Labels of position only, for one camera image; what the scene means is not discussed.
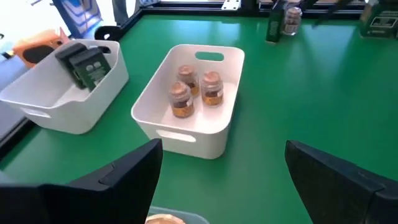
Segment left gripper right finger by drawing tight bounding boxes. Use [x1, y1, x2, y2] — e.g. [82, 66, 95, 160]
[285, 139, 398, 224]

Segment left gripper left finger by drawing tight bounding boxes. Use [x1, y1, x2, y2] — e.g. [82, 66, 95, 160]
[0, 138, 164, 224]

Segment tall gold-lid spice jar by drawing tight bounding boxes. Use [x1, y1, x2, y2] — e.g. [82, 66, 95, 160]
[144, 213, 187, 224]

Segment spice jar copper lid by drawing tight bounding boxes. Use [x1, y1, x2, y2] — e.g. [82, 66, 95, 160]
[200, 70, 224, 106]
[177, 64, 200, 96]

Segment clear plastic bin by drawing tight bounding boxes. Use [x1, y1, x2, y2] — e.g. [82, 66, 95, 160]
[146, 205, 211, 224]

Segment white plastic bin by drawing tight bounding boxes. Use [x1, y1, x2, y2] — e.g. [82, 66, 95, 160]
[0, 39, 130, 135]
[130, 43, 246, 160]

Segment black rounded object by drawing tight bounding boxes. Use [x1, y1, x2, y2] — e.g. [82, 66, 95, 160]
[94, 25, 124, 42]

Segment orange box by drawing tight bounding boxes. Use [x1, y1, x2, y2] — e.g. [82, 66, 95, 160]
[12, 27, 70, 68]

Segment blue patterned bag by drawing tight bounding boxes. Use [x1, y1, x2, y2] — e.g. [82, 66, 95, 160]
[52, 0, 103, 40]

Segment black diagonal frame strut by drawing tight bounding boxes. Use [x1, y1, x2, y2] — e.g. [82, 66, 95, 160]
[312, 0, 354, 27]

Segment silver corner bracket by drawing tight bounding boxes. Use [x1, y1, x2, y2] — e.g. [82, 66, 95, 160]
[221, 0, 242, 11]

